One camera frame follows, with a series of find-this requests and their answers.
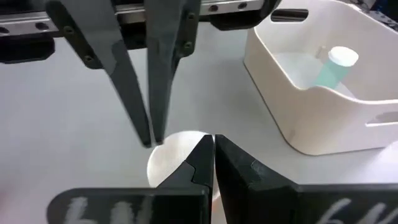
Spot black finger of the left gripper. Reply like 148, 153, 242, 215
45, 0, 153, 148
144, 0, 202, 146

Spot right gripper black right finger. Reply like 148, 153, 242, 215
214, 133, 398, 224

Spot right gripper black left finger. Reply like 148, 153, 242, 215
46, 133, 215, 224

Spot large white bottle cap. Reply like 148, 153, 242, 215
146, 129, 223, 203

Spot teal translucent pill bottle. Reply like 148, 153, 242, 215
312, 45, 360, 91

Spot white opaque plastic bin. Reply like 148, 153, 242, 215
243, 0, 398, 156

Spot grey table mat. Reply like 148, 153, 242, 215
0, 21, 398, 224

